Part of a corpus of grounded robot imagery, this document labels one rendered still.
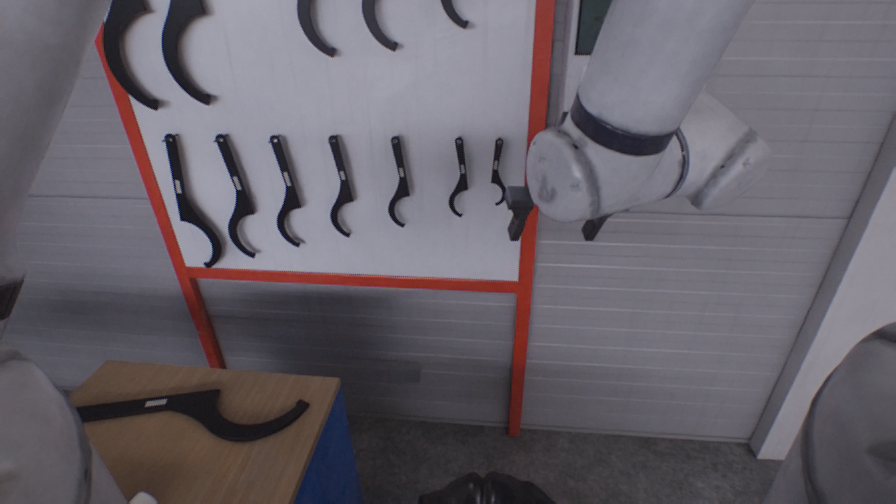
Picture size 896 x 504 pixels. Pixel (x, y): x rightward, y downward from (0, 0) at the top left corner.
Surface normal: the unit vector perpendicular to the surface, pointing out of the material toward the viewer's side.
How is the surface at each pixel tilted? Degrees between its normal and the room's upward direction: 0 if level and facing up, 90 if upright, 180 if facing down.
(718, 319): 90
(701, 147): 64
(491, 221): 90
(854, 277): 90
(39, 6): 90
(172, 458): 0
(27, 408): 35
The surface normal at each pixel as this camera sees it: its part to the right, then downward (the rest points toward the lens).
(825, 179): -0.11, 0.46
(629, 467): -0.02, -0.88
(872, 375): -0.37, -0.88
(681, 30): -0.37, 0.65
